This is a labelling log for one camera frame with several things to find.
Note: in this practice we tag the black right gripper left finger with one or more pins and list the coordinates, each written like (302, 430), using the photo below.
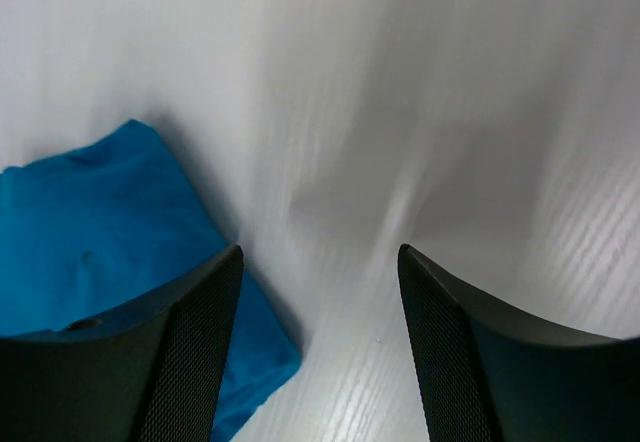
(147, 370)

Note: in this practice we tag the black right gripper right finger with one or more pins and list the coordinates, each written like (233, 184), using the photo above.
(489, 371)

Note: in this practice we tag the blue t shirt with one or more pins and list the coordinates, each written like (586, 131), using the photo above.
(87, 230)

